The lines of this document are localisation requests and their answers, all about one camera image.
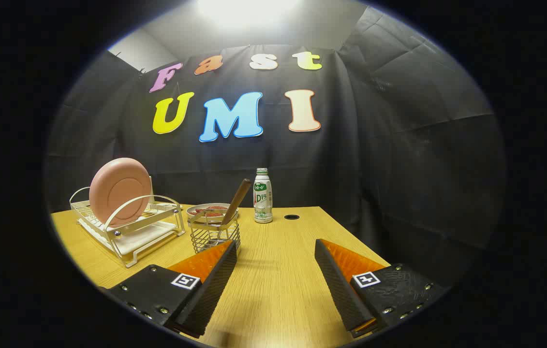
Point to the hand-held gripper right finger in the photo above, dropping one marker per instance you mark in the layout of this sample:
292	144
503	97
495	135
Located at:
341	290

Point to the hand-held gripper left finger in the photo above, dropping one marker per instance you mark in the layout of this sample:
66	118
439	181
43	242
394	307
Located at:
210	290

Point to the pink plate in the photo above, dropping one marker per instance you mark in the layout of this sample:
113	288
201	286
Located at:
118	191

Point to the beige plate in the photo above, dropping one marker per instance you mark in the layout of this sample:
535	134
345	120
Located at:
195	210

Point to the red meat slice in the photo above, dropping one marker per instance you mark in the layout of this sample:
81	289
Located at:
211	212

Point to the white drink bottle green cap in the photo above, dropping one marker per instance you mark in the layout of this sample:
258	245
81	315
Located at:
263	198

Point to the ceiling light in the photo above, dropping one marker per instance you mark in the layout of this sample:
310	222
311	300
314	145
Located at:
246	9

